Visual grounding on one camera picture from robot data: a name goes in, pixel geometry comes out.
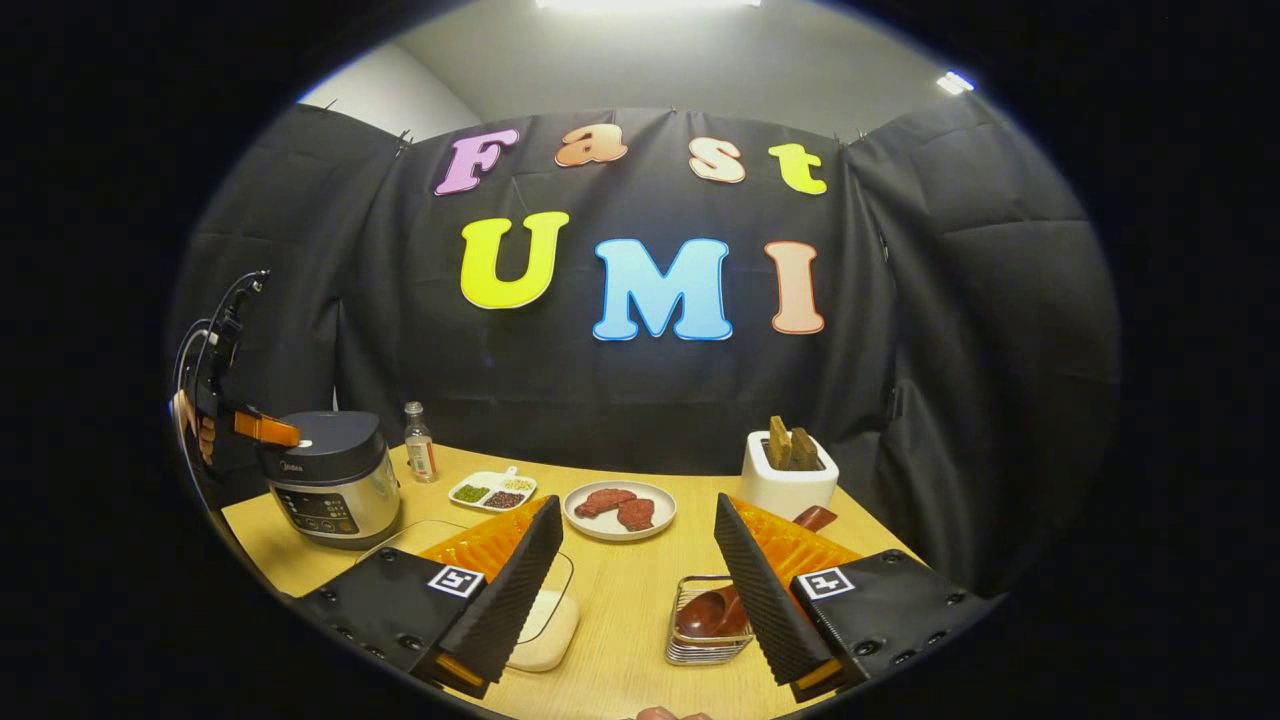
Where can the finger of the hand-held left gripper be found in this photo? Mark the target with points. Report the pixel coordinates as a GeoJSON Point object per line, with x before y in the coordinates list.
{"type": "Point", "coordinates": [265, 428]}

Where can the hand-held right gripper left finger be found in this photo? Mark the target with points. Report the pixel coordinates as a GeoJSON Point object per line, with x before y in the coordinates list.
{"type": "Point", "coordinates": [520, 590]}

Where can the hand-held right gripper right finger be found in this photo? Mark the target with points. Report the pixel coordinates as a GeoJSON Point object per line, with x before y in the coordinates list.
{"type": "Point", "coordinates": [760, 600]}

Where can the clear container of white rice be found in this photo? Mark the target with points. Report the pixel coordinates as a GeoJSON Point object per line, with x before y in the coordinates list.
{"type": "Point", "coordinates": [555, 620]}

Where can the brown wooden spoon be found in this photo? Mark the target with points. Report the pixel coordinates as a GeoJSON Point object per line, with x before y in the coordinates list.
{"type": "Point", "coordinates": [705, 612]}

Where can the black silver rice cooker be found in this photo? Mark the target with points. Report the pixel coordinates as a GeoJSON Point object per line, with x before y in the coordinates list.
{"type": "Point", "coordinates": [330, 480]}

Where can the white divided bean dish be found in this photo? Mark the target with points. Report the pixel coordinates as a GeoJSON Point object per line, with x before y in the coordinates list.
{"type": "Point", "coordinates": [490, 490]}

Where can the white toaster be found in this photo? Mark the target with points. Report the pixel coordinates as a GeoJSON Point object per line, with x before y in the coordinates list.
{"type": "Point", "coordinates": [785, 490]}

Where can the red meat piece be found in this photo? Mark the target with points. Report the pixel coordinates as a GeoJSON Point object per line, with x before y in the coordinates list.
{"type": "Point", "coordinates": [637, 514]}
{"type": "Point", "coordinates": [600, 500]}

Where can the white round plate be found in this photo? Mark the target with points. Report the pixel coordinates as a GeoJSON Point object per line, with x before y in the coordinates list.
{"type": "Point", "coordinates": [660, 520]}

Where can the brown toast slice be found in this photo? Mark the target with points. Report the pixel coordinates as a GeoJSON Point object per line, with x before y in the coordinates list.
{"type": "Point", "coordinates": [804, 450]}
{"type": "Point", "coordinates": [779, 445]}

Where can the small clear glass bottle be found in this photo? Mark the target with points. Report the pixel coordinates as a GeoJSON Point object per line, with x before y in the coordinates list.
{"type": "Point", "coordinates": [420, 450]}

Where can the black backdrop cloth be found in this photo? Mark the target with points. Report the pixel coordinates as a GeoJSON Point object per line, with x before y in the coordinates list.
{"type": "Point", "coordinates": [950, 300]}

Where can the small ceiling light panel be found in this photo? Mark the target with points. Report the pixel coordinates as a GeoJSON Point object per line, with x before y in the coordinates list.
{"type": "Point", "coordinates": [955, 82]}

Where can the large ceiling light panel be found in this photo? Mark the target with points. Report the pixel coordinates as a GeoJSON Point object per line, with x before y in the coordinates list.
{"type": "Point", "coordinates": [650, 4]}

